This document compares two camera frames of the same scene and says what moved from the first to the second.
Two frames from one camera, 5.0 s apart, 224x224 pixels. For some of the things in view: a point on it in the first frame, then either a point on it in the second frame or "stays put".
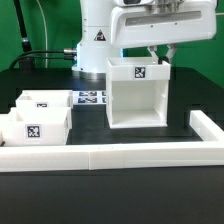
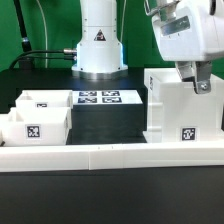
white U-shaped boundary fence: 63,157 stays put
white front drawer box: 37,126 stays put
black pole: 26,47 stays put
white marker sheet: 89,97 stays put
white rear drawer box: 45,98 stays put
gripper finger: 167,58 to 187,70
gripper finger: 153,52 to 202,83
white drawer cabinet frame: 137,92 to 173,111
